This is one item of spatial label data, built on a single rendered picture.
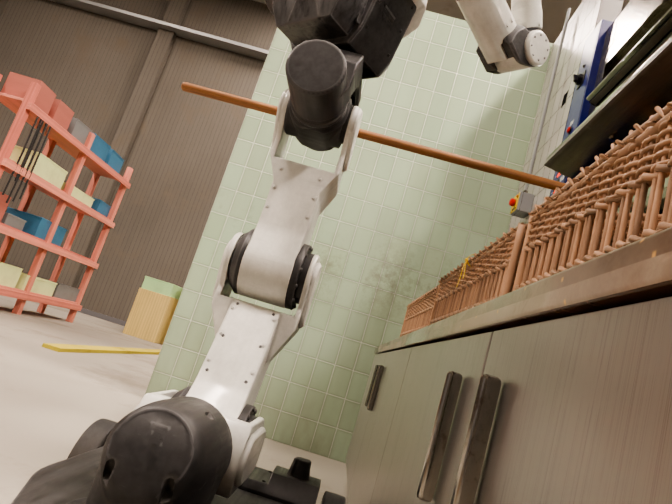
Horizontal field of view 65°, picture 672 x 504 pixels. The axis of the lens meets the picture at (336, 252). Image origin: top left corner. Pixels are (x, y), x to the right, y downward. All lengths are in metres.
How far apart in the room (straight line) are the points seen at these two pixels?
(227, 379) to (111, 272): 8.61
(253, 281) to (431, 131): 2.22
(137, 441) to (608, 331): 0.57
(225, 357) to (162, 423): 0.33
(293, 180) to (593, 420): 0.91
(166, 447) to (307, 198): 0.60
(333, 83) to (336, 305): 1.96
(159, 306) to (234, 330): 6.39
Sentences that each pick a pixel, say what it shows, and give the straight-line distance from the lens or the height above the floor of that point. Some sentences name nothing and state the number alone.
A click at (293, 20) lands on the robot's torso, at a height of 1.11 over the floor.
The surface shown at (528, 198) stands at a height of 1.48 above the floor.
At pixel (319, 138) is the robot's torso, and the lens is 1.16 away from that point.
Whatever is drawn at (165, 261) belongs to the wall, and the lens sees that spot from 9.31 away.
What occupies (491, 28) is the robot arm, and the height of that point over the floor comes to 1.25.
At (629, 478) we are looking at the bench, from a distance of 0.29.
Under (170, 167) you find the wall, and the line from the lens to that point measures 9.74.
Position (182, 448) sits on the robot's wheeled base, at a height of 0.32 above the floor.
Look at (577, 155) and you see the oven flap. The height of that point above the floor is 1.39.
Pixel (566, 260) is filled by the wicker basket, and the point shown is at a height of 0.64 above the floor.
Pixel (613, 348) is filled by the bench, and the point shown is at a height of 0.52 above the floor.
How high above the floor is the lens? 0.47
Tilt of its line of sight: 11 degrees up
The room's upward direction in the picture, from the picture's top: 17 degrees clockwise
